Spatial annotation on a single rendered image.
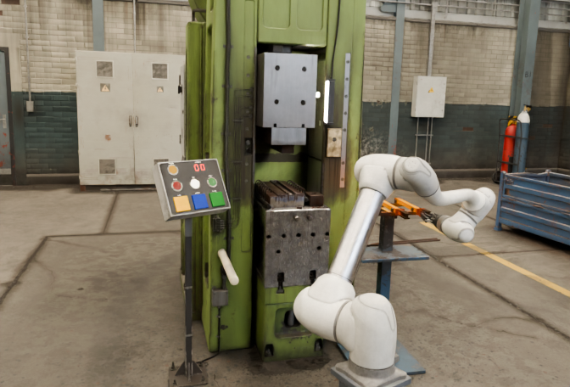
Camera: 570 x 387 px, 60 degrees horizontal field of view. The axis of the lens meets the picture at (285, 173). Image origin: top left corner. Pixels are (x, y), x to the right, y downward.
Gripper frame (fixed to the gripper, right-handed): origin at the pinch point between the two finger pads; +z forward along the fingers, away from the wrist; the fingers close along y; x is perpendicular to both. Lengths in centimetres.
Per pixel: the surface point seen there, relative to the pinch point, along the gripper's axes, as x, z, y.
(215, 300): -58, 36, -108
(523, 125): 20, 533, 457
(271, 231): -14, 24, -78
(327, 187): 6, 46, -40
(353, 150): 28, 48, -25
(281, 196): 4, 30, -72
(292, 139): 36, 30, -67
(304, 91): 63, 31, -61
